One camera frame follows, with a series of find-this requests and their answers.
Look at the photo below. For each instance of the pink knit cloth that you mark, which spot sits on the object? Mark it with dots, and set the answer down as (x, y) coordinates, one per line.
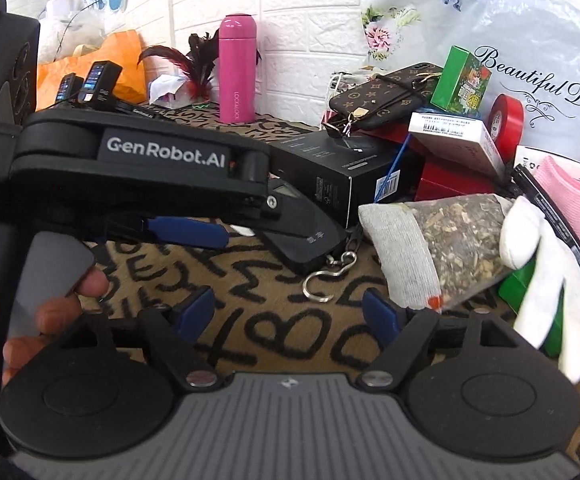
(567, 195)

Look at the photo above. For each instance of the letter print desktop cloth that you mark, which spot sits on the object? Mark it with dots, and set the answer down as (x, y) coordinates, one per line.
(280, 320)

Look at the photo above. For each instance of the large black box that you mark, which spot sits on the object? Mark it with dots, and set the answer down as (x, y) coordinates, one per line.
(330, 170)

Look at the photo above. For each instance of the white pink barcode box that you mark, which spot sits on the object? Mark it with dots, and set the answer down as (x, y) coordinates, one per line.
(449, 140)

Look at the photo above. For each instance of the crumpled white tissue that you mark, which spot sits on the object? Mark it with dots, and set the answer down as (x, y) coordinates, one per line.
(165, 91)

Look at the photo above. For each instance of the person's left hand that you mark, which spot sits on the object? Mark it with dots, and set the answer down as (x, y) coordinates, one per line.
(55, 317)

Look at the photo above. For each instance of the green printed box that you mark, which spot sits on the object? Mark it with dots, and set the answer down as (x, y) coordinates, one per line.
(462, 80)

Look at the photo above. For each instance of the large black screen device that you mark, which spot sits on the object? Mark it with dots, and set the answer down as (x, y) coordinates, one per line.
(97, 85)

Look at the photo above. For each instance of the white flat box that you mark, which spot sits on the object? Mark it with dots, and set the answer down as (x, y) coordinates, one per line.
(527, 157)

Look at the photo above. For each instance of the red black feather shuttlecock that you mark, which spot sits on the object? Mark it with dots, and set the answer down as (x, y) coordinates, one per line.
(195, 70)

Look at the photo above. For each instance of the black printed bar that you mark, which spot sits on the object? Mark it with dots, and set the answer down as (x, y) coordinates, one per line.
(137, 110)

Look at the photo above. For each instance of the orange bag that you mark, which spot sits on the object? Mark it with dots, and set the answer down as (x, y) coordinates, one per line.
(120, 60)

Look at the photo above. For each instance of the black flat strip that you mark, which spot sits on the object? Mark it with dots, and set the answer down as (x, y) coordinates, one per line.
(554, 215)

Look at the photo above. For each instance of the floral plastic pillow bag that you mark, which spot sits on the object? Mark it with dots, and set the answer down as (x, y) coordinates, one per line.
(544, 35)

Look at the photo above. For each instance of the pink thermos bottle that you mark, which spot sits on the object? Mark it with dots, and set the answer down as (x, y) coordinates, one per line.
(237, 70)

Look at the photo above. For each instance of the red tape roll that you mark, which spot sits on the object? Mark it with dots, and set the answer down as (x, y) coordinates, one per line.
(507, 120)

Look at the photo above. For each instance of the large red box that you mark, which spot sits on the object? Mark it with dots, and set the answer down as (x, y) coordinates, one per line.
(444, 182)

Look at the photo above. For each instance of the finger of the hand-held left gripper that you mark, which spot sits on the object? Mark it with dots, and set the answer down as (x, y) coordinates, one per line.
(190, 234)
(257, 185)

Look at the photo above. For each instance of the white fluffy plastic bag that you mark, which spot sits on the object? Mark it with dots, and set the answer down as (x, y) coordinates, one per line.
(60, 42)

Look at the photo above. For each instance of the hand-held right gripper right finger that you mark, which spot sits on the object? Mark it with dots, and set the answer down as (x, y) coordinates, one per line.
(382, 317)

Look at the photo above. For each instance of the small black screen device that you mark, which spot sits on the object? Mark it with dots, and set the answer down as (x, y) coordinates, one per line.
(67, 90)

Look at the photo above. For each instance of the white glove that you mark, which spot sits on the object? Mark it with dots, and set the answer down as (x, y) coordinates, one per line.
(534, 260)

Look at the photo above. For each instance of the grey sock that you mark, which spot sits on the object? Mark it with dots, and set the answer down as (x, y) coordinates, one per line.
(394, 245)

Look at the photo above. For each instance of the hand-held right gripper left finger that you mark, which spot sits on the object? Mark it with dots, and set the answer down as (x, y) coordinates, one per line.
(197, 312)

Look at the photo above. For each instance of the clear bag of dried herbs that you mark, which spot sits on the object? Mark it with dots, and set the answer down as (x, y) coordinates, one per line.
(457, 245)

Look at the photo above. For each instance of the black digital scale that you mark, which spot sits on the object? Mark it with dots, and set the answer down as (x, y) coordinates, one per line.
(305, 240)

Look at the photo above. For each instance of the brown patterned phone wallet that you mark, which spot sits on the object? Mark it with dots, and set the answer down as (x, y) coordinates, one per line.
(384, 95)

